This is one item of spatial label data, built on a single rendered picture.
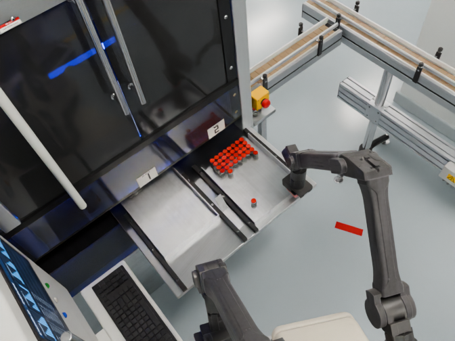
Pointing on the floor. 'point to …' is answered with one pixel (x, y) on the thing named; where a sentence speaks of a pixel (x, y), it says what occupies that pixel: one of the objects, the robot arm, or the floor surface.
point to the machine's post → (242, 61)
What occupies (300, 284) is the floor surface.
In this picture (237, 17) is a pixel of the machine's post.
